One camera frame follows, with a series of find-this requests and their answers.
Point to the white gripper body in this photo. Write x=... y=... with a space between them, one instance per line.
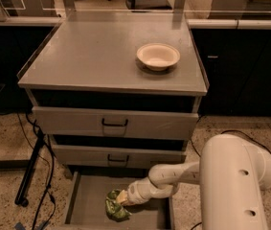
x=134 y=193

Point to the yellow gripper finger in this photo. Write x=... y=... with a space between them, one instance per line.
x=122 y=197

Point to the green jalapeno chip bag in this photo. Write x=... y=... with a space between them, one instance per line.
x=113 y=209

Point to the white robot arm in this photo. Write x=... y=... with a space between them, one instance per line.
x=231 y=174

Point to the bottom grey drawer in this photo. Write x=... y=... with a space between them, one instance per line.
x=85 y=207

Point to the grey drawer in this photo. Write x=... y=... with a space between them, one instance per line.
x=141 y=124
x=85 y=207
x=97 y=156

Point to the middle grey drawer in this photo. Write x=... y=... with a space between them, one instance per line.
x=97 y=156

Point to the top grey drawer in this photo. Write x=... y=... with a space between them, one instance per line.
x=141 y=124

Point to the grey drawer cabinet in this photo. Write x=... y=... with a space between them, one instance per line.
x=90 y=62

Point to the black stand leg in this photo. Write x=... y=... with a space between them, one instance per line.
x=25 y=183

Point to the white paper bowl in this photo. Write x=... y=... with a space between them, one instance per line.
x=158 y=56

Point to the clear acrylic barrier panel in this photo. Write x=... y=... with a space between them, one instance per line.
x=122 y=4

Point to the black middle drawer handle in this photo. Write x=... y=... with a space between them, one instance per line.
x=117 y=158

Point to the black drawer handle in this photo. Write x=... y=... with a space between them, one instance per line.
x=114 y=124
x=117 y=158

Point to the black top drawer handle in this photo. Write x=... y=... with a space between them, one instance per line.
x=114 y=124

